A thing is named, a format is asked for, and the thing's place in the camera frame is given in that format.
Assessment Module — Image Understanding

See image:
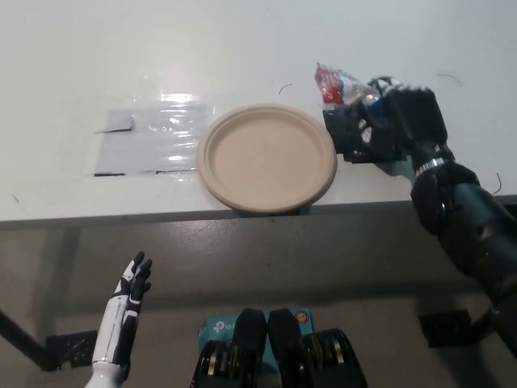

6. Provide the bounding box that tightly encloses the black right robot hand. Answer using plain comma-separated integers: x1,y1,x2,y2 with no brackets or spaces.
345,76,452,163

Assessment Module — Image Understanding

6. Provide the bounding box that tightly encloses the white and black left hand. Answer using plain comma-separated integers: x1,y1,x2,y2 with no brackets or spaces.
91,250,153,367

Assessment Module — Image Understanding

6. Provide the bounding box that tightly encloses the sunflower seed bag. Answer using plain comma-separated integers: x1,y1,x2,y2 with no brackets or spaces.
313,62,389,118

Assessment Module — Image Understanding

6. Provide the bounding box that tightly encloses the beige paper plate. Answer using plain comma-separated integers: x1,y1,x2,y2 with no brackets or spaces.
196,103,338,213

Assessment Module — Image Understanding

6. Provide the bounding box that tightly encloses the black table leg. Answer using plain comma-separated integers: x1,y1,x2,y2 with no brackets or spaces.
0,309,56,371
468,305,504,344

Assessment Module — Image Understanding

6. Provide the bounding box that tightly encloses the teal router box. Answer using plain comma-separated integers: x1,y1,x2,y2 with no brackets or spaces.
196,307,314,373

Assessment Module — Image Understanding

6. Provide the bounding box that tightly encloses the clear plastic sheet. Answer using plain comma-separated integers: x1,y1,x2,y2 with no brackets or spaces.
92,103,209,178

